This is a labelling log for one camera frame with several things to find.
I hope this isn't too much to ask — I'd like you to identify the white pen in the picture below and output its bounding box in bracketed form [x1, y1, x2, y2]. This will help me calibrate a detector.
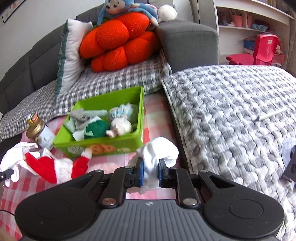
[256, 107, 288, 121]

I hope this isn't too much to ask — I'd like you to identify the white bookshelf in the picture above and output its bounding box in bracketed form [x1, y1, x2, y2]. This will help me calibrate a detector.
[213, 1, 294, 64]

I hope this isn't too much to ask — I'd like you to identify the grey cloth rag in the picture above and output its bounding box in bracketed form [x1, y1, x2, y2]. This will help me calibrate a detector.
[64, 108, 107, 141]

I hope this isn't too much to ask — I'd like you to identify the glass jar gold lid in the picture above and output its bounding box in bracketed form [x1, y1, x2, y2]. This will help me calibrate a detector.
[26, 118, 56, 150]

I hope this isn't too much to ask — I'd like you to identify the small can colourful label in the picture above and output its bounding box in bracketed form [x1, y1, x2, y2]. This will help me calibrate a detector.
[26, 113, 39, 125]

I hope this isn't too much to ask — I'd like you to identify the orange knot cushion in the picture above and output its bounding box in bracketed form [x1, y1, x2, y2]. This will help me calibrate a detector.
[79, 12, 161, 72]

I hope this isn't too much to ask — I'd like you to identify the pink checked cloth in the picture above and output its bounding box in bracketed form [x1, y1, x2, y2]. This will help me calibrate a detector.
[1, 93, 177, 240]

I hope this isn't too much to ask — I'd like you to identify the blue monkey plush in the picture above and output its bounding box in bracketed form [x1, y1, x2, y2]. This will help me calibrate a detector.
[97, 0, 159, 27]

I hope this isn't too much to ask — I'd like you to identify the green plastic bin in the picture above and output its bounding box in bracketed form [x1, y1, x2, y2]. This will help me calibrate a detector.
[54, 86, 144, 157]

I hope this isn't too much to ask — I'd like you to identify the grey sofa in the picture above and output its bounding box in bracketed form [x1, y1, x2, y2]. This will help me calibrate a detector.
[1, 12, 219, 113]

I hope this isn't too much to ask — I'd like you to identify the grey checked quilted sofa cover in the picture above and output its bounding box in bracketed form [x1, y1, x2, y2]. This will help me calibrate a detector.
[1, 52, 171, 141]

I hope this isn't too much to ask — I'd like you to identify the white round plush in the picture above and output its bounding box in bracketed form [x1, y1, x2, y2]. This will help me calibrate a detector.
[157, 4, 177, 23]

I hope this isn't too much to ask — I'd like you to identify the santa plush doll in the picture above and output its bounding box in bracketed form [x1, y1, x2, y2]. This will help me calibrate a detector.
[1, 142, 92, 187]

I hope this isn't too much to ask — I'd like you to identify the red plastic kids chair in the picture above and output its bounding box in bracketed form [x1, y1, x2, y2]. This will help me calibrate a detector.
[226, 34, 278, 66]

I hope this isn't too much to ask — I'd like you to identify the grey quilted ottoman cover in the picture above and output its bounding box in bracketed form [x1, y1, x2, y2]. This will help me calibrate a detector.
[162, 65, 295, 240]

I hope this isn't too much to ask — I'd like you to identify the white sock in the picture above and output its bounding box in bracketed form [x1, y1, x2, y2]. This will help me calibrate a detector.
[127, 137, 179, 195]

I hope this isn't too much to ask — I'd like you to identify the teal white throw pillow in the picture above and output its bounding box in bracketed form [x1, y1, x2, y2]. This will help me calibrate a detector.
[55, 19, 93, 100]

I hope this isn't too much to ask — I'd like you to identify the framed wall picture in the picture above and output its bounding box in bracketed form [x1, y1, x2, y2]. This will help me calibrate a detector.
[1, 0, 25, 24]

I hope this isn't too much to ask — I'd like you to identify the bunny doll blue dress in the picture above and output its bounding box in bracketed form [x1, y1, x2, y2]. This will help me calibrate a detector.
[105, 103, 138, 138]

